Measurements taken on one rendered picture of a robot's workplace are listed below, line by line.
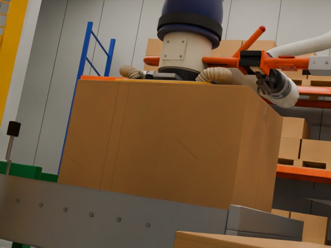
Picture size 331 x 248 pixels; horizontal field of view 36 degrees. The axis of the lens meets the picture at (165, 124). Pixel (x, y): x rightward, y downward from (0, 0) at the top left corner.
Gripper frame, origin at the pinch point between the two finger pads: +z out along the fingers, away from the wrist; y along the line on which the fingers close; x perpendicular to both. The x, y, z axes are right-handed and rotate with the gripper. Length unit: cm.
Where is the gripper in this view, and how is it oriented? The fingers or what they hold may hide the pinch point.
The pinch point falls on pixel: (258, 63)
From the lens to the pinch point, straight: 167.2
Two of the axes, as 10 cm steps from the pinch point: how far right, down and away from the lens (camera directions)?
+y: -1.7, 9.7, -1.7
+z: -4.5, -2.3, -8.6
